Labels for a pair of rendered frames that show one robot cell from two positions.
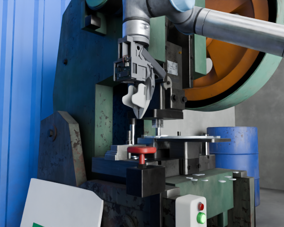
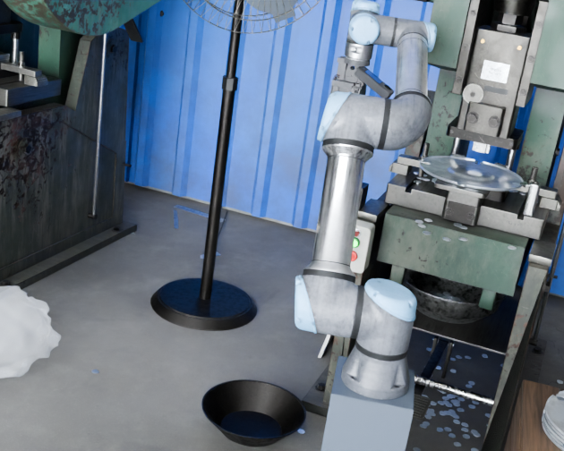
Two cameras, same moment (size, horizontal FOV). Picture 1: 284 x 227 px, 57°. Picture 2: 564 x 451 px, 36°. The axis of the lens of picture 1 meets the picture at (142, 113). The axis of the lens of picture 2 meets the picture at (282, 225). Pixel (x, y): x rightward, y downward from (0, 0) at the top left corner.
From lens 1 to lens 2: 2.23 m
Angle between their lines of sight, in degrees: 68
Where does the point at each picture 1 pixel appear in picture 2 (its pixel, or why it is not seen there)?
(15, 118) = not seen: hidden behind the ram
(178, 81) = (507, 92)
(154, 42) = (439, 42)
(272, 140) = not seen: outside the picture
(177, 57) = (512, 55)
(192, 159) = (459, 204)
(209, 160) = (522, 222)
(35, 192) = not seen: hidden behind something
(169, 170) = (423, 203)
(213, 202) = (458, 265)
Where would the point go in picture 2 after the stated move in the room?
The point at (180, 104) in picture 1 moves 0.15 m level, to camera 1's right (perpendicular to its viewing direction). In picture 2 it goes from (485, 128) to (518, 144)
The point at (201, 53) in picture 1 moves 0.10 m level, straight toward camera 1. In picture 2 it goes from (558, 53) to (522, 48)
